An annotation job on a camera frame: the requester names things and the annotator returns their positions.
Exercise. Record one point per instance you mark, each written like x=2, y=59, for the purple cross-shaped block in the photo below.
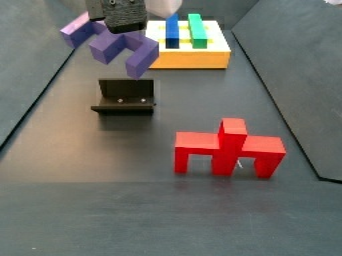
x=109, y=45

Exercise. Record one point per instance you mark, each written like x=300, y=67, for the green bar block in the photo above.
x=197, y=31

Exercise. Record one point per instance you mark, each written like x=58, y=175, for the blue bar block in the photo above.
x=173, y=32

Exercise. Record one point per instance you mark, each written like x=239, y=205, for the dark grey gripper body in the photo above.
x=122, y=15

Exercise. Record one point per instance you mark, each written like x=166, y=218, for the black angle fixture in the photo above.
x=126, y=95

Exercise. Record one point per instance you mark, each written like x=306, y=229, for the yellow slotted board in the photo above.
x=186, y=57

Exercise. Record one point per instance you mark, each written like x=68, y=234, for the red cross-shaped block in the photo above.
x=226, y=146

